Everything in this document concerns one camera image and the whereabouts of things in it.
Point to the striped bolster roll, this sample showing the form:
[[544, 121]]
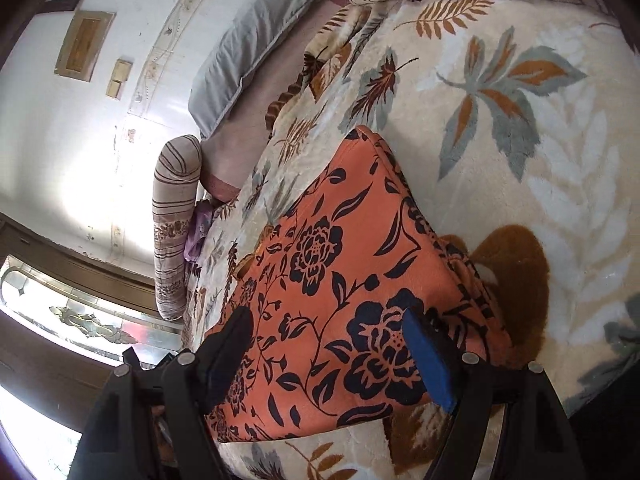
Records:
[[175, 220]]

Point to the purple cloth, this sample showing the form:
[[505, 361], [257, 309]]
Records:
[[197, 232]]

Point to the stained glass wooden door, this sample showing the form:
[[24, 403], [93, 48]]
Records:
[[60, 310]]

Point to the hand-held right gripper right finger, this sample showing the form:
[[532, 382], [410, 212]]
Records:
[[431, 362]]

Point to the grey pillow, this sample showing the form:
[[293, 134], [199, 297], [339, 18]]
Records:
[[250, 60]]

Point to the gold wall panel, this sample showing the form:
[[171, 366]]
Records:
[[82, 47]]

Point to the leaf printed blanket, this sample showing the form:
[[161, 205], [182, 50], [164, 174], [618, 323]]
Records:
[[550, 160]]

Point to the gold wall switch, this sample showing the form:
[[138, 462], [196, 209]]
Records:
[[120, 80]]

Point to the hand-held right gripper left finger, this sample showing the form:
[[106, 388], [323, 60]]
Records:
[[225, 362]]

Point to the pink bed sheet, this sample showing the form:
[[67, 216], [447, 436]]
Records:
[[260, 125]]

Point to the orange floral shirt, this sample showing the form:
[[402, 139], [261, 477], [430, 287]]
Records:
[[340, 280]]

